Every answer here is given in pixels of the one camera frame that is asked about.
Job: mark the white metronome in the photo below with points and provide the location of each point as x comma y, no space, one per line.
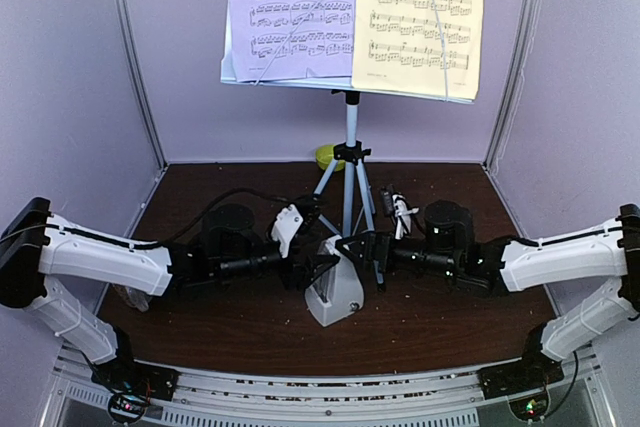
345,294

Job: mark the purple sheet music page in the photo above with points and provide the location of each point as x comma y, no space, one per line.
247,55

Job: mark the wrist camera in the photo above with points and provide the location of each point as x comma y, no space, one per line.
295,219
396,207

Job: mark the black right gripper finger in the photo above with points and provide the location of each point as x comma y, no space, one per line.
357,252
360,239

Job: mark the green plastic bowl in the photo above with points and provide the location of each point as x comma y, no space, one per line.
324,155

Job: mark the yellow sheet music page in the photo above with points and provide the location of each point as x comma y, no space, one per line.
425,48

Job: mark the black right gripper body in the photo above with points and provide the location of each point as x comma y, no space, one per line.
385,240

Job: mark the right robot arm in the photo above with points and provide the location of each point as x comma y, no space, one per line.
511,264

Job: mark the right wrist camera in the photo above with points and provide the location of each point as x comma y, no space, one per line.
396,207

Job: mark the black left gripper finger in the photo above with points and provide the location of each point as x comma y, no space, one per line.
320,279
323,262

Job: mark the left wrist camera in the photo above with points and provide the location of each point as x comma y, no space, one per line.
295,219

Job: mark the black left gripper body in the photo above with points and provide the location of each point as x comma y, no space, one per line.
296,274

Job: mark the patterned ceramic mug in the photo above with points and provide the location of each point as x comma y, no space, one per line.
133,298

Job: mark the metal front base rail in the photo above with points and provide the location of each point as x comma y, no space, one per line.
451,397

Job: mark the left aluminium corner post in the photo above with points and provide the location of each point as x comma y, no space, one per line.
137,82

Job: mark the aluminium corner post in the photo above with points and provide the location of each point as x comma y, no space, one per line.
137,82
514,85

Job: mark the white perforated music stand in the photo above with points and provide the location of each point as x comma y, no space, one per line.
350,147

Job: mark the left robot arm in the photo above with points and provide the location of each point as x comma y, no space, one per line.
38,247

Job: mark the right aluminium corner post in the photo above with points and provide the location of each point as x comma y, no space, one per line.
514,85

